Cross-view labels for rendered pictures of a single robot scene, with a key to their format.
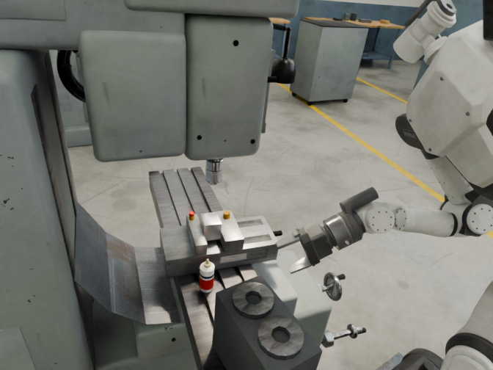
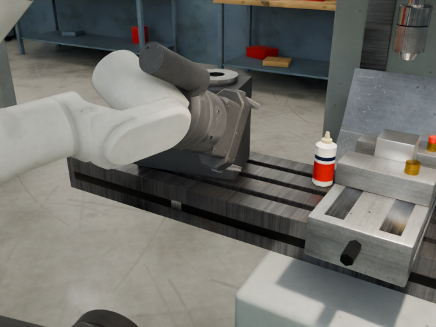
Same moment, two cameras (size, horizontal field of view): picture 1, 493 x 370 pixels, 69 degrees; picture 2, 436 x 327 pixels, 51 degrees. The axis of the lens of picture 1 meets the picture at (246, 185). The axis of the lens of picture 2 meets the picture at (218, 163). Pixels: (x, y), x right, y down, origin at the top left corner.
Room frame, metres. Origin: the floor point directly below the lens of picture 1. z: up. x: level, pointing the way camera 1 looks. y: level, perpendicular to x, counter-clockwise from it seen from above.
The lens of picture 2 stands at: (1.25, -0.58, 1.35)
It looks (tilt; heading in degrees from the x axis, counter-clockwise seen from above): 25 degrees down; 143
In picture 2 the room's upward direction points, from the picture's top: straight up
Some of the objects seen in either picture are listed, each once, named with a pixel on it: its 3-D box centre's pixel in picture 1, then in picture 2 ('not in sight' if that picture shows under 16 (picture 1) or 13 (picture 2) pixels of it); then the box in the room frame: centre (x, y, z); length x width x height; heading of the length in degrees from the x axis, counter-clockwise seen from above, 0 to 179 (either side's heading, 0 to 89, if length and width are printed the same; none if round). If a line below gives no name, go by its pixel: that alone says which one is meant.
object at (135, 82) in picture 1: (133, 84); not in sight; (0.77, 0.27, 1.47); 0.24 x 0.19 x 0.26; 24
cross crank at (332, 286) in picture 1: (325, 288); not in sight; (1.05, -0.37, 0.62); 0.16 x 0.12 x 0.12; 114
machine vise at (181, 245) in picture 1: (218, 239); (386, 189); (0.87, 0.07, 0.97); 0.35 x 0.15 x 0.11; 111
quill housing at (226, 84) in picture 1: (216, 82); not in sight; (0.85, 0.10, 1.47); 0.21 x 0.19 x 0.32; 24
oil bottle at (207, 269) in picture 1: (207, 274); (324, 157); (0.72, 0.08, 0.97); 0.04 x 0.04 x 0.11
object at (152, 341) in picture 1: (208, 286); (369, 270); (0.85, 0.09, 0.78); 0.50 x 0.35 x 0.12; 114
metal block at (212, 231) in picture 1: (210, 226); (396, 152); (0.86, 0.10, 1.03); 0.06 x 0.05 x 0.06; 21
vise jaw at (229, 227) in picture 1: (227, 229); (385, 176); (0.88, 0.04, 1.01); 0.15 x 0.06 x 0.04; 21
